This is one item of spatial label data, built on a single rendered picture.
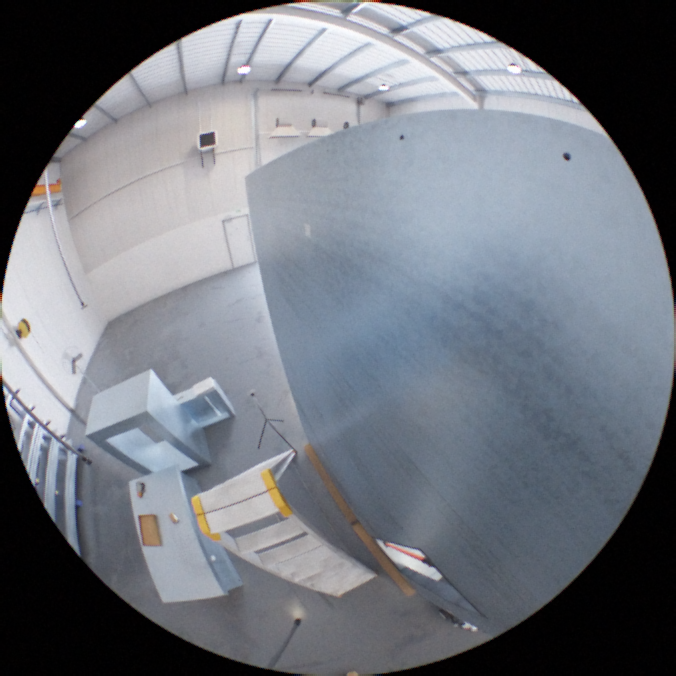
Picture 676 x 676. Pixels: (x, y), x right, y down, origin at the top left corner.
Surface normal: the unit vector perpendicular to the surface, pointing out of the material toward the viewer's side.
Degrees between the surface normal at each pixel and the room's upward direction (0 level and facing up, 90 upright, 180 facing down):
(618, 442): 90
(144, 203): 90
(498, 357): 90
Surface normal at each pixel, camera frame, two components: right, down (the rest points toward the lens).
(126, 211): 0.51, 0.56
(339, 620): -0.02, -0.76
